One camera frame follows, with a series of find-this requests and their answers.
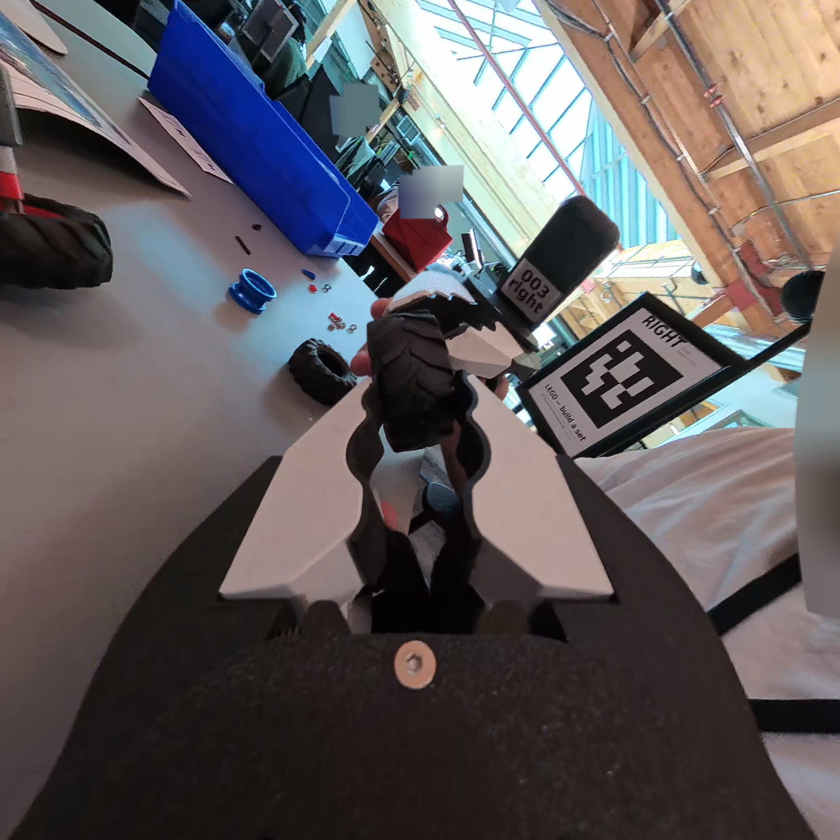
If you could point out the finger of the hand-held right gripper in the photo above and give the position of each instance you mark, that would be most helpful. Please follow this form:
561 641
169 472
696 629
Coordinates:
433 287
485 354

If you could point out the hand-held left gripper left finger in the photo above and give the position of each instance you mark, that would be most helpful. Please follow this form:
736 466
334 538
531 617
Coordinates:
295 525

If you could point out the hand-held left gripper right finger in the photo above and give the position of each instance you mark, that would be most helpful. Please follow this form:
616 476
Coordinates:
538 525

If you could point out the black lego tire blue rim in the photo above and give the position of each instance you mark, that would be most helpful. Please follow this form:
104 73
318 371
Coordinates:
407 380

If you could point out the scattered small lego pieces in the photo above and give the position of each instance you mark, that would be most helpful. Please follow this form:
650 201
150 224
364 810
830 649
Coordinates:
336 320

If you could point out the blue lego wheel rim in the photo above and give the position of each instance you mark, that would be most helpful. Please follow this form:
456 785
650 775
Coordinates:
253 289

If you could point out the blue black lego truck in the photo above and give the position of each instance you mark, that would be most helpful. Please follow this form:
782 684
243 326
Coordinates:
52 249

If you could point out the person's right hand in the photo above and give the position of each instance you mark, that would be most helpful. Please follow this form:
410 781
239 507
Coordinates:
361 362

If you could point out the red plastic bin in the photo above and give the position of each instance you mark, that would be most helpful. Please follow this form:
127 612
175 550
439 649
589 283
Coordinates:
420 239

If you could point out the framed marker sign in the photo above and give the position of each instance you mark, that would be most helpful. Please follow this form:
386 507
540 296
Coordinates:
620 380

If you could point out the black easel stand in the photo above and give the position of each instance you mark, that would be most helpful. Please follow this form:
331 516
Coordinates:
768 348

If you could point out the blue plastic bin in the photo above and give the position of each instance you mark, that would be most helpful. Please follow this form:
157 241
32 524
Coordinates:
249 131

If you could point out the dark round fixture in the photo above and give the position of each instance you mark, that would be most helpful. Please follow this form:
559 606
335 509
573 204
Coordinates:
802 292

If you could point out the white paper slip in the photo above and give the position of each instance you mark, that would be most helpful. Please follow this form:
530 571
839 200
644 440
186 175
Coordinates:
177 131

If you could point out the white instruction booklet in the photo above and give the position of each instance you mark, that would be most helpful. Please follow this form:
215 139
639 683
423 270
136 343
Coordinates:
79 111

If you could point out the white paper sheet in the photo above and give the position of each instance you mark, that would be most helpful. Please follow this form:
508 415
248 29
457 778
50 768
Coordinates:
33 26

